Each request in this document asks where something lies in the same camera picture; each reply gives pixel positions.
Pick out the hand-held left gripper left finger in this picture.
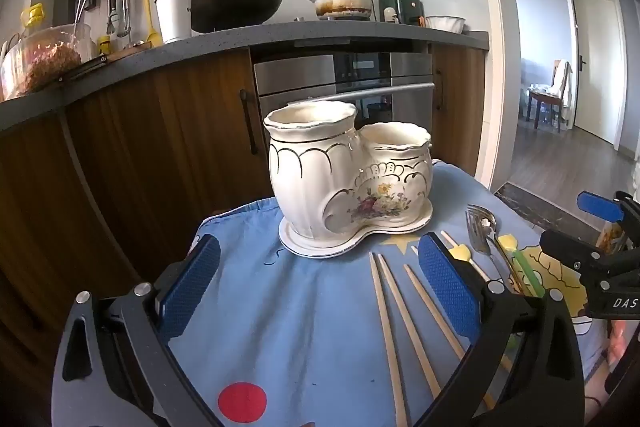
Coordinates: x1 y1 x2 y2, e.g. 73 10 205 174
50 234 223 427

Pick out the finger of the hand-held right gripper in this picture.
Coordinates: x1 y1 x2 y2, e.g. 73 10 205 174
576 190 640 238
539 229 640 280

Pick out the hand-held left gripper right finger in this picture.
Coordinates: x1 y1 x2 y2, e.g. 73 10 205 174
417 232 586 427

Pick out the wooden chopstick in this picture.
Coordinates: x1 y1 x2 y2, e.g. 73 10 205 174
440 231 493 282
403 263 496 410
377 253 442 400
369 252 408 427

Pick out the yellow head green handle utensil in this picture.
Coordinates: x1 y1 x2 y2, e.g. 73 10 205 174
496 234 547 298

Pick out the silver fork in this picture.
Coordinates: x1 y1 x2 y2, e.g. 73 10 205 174
465 209 508 278

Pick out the silver flower spoon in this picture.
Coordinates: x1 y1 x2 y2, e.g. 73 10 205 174
468 204 526 295

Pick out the white floral ceramic utensil holder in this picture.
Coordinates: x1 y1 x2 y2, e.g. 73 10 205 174
263 102 434 240

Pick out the person's right forearm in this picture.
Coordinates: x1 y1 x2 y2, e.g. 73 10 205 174
582 324 640 427

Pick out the blue printed cloth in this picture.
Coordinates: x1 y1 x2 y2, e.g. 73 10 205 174
187 159 613 427

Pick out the wooden chair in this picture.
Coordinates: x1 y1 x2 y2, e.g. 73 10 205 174
525 59 573 130

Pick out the white cloth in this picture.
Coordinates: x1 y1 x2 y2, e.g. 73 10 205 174
530 59 573 108

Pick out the white ceramic holder saucer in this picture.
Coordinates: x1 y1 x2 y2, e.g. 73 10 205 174
278 202 434 260

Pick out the white door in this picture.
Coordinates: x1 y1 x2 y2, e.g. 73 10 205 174
570 0 626 148

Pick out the wide wooden kitchen cabinet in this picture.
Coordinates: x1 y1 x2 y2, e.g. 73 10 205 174
0 48 273 408

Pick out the narrow wooden cabinet door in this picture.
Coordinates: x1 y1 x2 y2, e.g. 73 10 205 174
431 43 486 158

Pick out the grey kitchen countertop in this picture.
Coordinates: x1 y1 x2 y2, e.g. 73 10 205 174
0 21 490 132

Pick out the stainless steel oven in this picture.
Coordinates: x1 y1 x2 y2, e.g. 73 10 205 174
252 52 436 158

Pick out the white bowl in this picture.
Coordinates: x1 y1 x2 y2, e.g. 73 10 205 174
426 15 467 34

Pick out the yellow spatula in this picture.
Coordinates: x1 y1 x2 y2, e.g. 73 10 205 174
140 0 163 46

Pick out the glass bowl with food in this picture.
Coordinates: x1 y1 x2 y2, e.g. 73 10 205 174
0 24 93 100

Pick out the white lidded mug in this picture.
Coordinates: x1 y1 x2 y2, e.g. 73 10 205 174
154 0 193 45

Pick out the dark green kitchen appliance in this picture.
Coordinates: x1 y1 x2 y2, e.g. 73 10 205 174
378 0 426 26

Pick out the white clay pot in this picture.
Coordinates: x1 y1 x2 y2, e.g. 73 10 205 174
306 0 377 20

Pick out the yellow plastic item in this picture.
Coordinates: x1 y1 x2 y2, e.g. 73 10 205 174
20 4 45 28

